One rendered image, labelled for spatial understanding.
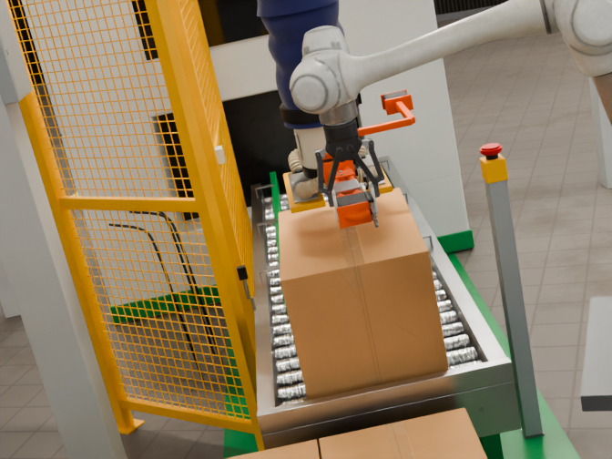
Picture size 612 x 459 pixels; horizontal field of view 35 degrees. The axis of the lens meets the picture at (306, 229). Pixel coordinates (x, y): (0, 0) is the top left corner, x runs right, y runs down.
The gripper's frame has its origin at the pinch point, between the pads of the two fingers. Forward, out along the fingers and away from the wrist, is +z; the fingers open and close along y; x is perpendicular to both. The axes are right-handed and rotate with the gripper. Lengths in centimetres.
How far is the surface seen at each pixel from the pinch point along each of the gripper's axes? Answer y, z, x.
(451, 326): -25, 64, -59
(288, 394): 28, 66, -40
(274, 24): 9, -38, -51
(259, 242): 33, 60, -163
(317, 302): 13.6, 32.7, -25.2
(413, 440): -3, 65, -1
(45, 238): 95, 17, -86
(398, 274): -9.0, 29.3, -24.6
